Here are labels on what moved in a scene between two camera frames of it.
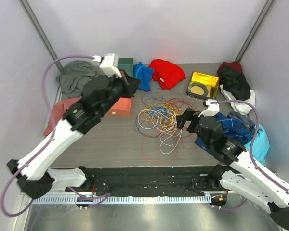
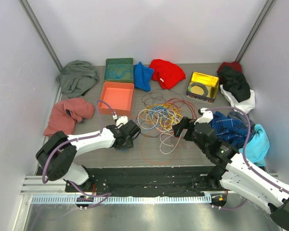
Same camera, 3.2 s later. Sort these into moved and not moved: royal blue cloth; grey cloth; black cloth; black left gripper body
Moved: black left gripper body
Not moved: grey cloth; black cloth; royal blue cloth
